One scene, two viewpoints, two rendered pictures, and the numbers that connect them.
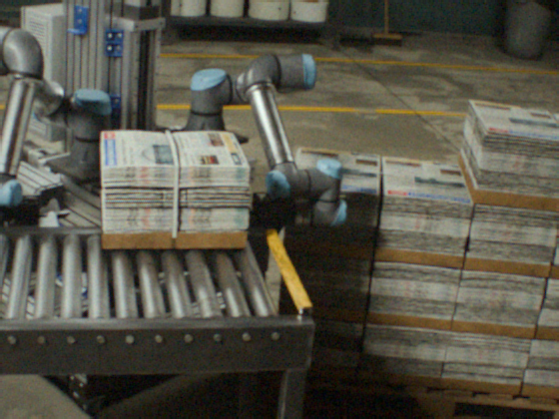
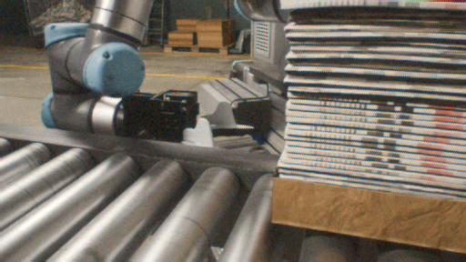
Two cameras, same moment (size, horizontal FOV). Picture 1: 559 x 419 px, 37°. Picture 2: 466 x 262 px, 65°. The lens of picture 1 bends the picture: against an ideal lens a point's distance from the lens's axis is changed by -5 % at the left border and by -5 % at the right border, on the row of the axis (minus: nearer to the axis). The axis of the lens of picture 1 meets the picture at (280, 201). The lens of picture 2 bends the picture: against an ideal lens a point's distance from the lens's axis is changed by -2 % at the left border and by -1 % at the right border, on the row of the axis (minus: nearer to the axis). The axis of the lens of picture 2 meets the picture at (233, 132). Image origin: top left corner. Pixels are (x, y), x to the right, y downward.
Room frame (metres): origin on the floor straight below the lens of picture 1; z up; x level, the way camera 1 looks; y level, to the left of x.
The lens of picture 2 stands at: (1.72, 0.34, 0.99)
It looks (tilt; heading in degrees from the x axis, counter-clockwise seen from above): 21 degrees down; 30
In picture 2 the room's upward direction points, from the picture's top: straight up
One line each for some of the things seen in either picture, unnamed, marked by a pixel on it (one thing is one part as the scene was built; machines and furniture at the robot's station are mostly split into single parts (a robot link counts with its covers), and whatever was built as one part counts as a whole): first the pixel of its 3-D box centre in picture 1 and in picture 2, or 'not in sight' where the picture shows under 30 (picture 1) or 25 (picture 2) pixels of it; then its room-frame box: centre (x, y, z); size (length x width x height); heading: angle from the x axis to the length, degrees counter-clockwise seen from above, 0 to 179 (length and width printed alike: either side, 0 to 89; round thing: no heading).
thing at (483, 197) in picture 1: (507, 180); not in sight; (2.63, -0.74, 0.86); 0.38 x 0.29 x 0.04; 178
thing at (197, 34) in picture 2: not in sight; (202, 35); (7.47, 4.30, 0.28); 1.20 x 0.83 x 0.57; 104
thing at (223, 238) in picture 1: (209, 218); not in sight; (2.17, 0.19, 0.83); 0.29 x 0.16 x 0.04; 14
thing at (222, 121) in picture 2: (54, 209); (225, 118); (2.23, 0.65, 0.79); 0.09 x 0.03 x 0.06; 131
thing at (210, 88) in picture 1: (209, 89); not in sight; (2.93, 0.28, 0.98); 0.13 x 0.12 x 0.14; 115
